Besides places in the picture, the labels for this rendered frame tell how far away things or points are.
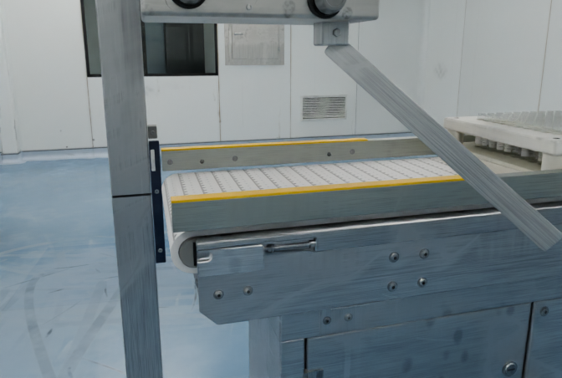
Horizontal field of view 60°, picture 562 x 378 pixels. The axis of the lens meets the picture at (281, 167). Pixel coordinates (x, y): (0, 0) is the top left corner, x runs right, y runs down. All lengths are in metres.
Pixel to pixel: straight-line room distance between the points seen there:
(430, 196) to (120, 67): 0.47
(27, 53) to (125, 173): 4.89
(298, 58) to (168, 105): 1.59
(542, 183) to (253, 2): 0.42
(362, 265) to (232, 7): 0.32
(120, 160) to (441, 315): 0.51
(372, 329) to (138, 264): 0.38
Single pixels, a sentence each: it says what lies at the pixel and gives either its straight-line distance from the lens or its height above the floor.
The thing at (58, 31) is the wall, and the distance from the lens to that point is 5.59.
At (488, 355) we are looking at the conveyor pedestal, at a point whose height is 0.67.
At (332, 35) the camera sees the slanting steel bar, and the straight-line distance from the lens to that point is 0.51.
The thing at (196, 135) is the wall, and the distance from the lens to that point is 5.64.
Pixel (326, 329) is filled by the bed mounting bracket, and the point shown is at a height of 0.76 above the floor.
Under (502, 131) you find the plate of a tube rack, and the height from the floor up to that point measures 0.98.
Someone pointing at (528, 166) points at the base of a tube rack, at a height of 0.94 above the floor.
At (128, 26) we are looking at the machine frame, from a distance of 0.76.
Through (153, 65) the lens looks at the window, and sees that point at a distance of 5.55.
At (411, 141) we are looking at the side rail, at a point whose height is 0.94.
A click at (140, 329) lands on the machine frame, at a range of 0.88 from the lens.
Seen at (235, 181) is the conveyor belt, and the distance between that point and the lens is 0.71.
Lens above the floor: 1.09
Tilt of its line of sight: 13 degrees down
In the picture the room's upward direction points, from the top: straight up
